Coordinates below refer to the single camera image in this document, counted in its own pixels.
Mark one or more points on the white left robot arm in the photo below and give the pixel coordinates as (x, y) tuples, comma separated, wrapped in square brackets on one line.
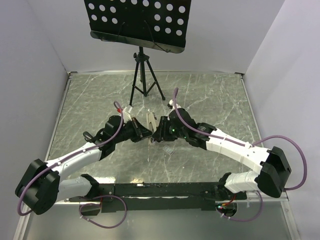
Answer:
[(45, 183)]

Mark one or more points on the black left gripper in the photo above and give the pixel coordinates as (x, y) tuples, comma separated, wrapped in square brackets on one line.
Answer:
[(140, 131)]

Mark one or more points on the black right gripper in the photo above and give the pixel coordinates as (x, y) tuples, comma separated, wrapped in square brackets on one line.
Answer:
[(161, 133)]

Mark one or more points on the black tripod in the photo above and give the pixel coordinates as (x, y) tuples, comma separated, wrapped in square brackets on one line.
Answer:
[(141, 59)]

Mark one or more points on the black perforated music stand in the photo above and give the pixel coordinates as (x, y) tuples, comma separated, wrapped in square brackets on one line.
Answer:
[(155, 24)]

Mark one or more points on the small open staple box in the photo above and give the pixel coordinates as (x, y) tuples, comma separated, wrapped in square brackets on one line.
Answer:
[(168, 150)]

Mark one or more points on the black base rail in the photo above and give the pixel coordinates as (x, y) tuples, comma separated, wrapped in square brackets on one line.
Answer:
[(161, 196)]

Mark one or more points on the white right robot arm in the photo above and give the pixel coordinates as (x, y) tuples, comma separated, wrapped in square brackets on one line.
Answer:
[(269, 169)]

